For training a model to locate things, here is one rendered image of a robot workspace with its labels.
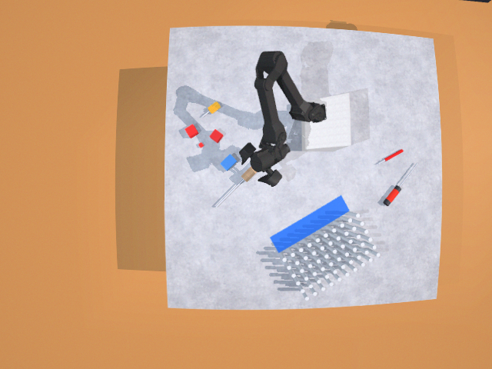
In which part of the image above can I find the red block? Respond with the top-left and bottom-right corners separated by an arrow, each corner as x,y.
185,125 -> 199,138
210,130 -> 223,143

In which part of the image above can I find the blue flat strip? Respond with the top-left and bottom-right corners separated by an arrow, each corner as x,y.
270,196 -> 349,253

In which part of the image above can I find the blue cube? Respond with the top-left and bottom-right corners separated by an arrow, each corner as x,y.
220,154 -> 237,170

